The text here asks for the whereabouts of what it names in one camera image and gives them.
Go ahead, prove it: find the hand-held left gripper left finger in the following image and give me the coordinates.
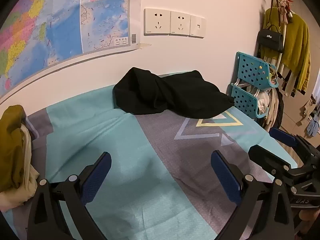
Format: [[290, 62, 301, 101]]
[[27, 151, 112, 240]]

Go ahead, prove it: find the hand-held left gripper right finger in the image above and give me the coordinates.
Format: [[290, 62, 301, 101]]
[[211, 150, 293, 240]]

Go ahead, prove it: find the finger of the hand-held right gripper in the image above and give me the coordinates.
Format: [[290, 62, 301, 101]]
[[269, 127, 320, 155], [248, 144, 300, 178]]

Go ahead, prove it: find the black garment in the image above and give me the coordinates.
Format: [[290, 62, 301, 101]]
[[113, 67, 235, 118]]

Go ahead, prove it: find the beige hanging garment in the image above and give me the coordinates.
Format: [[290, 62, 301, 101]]
[[265, 88, 284, 128]]

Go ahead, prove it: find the blue cloth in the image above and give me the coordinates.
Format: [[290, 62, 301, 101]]
[[307, 116, 320, 137]]

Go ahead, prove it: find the teal and grey bed sheet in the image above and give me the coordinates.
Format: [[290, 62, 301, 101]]
[[0, 72, 300, 240]]

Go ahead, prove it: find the teal perforated basket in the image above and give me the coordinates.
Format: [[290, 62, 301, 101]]
[[234, 52, 279, 90], [230, 83, 269, 119]]

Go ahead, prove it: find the cream garment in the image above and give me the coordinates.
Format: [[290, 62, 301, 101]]
[[0, 125, 39, 209]]

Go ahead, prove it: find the mustard garment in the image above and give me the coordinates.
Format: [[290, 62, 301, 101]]
[[0, 105, 27, 193]]

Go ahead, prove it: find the yellow-green hanging sweater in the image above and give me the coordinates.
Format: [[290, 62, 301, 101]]
[[262, 7, 311, 95]]

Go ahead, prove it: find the black handbag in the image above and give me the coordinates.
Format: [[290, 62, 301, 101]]
[[257, 25, 285, 53]]

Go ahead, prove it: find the white coat rack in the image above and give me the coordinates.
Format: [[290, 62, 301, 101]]
[[271, 0, 292, 80]]

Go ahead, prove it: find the hanging plush ornament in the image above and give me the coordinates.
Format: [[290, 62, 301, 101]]
[[277, 0, 293, 24]]

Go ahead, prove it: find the white wall socket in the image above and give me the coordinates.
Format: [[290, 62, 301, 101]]
[[170, 11, 192, 36], [144, 8, 172, 36]]

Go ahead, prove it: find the colourful wall map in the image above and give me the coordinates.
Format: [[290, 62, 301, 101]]
[[0, 0, 140, 98]]

